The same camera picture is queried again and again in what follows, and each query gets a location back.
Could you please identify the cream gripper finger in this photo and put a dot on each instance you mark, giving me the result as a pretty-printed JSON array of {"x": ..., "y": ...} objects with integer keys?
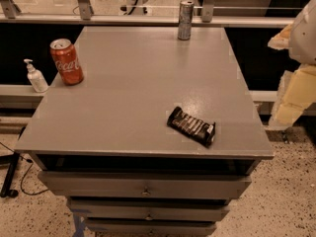
[
  {"x": 296, "y": 92},
  {"x": 281, "y": 40}
]

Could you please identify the black rxbar chocolate bar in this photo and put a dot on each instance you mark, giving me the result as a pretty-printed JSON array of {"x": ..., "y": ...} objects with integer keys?
[{"x": 191, "y": 127}]

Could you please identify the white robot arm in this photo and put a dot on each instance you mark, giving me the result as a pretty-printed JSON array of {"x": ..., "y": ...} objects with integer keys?
[{"x": 302, "y": 42}]

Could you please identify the silver redbull can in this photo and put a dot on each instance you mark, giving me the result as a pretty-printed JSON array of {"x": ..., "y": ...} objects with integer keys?
[{"x": 185, "y": 19}]

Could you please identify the red coca-cola can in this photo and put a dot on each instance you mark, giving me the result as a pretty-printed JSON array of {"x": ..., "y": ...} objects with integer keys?
[{"x": 65, "y": 58}]

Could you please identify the bottom grey drawer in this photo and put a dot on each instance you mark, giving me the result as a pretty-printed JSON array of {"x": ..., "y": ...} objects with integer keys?
[{"x": 150, "y": 228}]

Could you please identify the grey drawer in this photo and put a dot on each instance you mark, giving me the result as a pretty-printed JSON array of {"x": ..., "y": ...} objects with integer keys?
[
  {"x": 143, "y": 185},
  {"x": 148, "y": 210},
  {"x": 150, "y": 228}
]

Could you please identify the grey drawer cabinet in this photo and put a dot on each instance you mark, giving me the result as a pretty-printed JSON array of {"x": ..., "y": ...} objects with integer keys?
[{"x": 115, "y": 121}]

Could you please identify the middle grey drawer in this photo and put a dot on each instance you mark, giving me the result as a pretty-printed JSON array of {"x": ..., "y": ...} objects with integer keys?
[{"x": 148, "y": 210}]

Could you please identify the white pump sanitizer bottle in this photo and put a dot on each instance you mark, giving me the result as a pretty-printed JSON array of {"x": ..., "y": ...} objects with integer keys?
[{"x": 35, "y": 77}]

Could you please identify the top grey drawer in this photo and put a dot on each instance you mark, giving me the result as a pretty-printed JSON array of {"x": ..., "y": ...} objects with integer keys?
[{"x": 143, "y": 185}]

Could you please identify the black stand leg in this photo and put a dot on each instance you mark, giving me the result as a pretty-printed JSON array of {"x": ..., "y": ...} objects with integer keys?
[{"x": 11, "y": 161}]

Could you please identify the metal railing frame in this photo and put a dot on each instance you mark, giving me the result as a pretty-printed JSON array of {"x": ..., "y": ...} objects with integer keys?
[{"x": 223, "y": 13}]

